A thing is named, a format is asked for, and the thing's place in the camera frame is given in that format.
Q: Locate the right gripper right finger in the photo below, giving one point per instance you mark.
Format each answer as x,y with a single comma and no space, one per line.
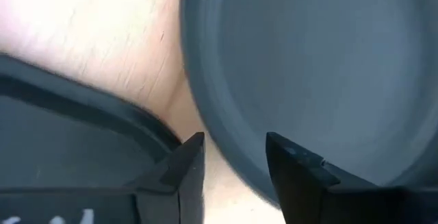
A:
294,189

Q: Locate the dark round plate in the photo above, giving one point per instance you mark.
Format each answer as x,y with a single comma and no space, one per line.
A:
308,63

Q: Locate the black rectangular tray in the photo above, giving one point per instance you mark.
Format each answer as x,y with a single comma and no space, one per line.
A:
68,142

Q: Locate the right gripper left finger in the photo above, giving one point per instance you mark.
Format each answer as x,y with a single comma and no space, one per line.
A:
184,183

